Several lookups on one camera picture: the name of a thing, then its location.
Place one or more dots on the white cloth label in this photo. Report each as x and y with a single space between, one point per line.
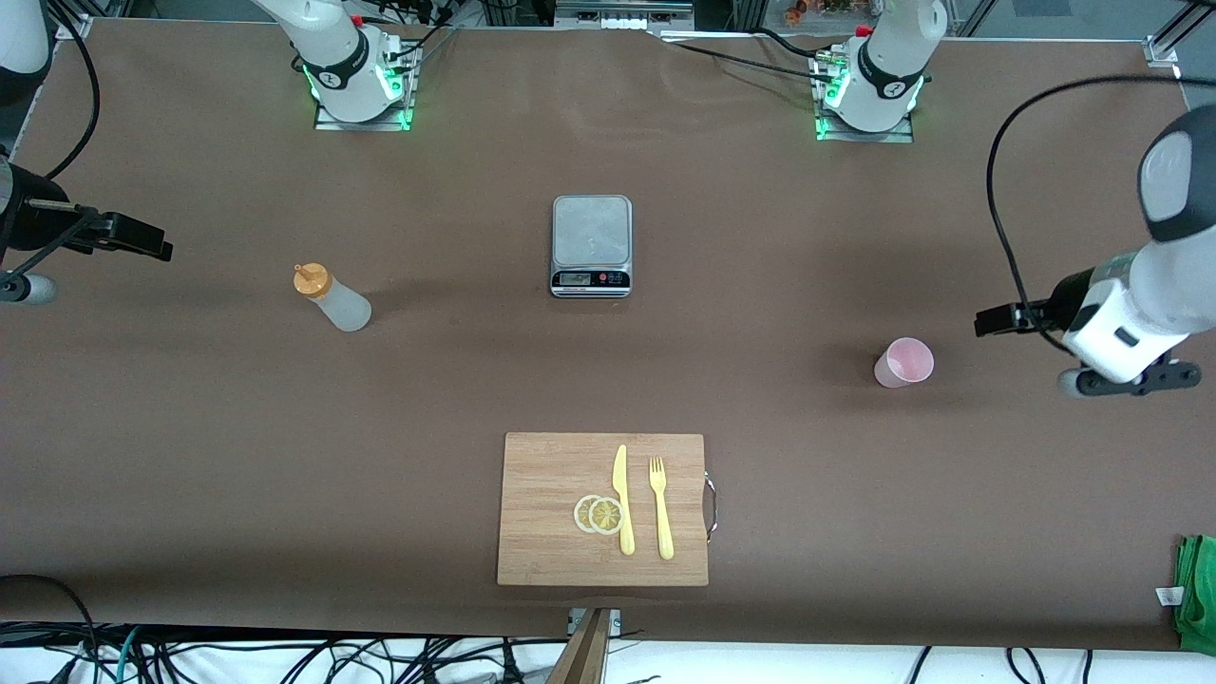
1169 597

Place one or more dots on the wooden post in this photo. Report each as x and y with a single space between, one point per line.
584 655

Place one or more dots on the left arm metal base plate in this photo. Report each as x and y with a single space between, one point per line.
864 137

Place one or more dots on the metal post bracket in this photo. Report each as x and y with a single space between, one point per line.
574 619

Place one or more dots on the translucent squeeze bottle orange cap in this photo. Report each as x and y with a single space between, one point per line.
337 302

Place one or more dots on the brown paper table cover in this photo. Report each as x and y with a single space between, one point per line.
855 522

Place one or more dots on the yellow plastic fork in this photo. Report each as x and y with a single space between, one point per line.
662 518

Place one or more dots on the wooden cutting board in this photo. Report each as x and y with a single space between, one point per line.
541 503

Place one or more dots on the yellow plastic knife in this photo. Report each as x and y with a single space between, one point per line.
624 503

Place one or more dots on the pink plastic cup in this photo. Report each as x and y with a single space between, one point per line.
902 363

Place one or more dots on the white power strip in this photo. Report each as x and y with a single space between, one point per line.
622 22

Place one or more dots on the green cloth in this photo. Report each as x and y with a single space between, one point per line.
1199 594

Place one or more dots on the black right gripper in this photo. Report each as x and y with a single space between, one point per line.
38 225

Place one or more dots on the aluminium corner bracket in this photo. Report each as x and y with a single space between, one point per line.
1161 50
74 27

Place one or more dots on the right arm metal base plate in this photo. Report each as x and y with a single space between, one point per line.
361 124

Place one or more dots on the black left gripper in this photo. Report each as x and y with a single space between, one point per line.
1066 296

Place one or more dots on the silver digital kitchen scale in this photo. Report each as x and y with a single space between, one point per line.
591 233

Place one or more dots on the lemon slice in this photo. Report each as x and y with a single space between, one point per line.
580 514
605 516

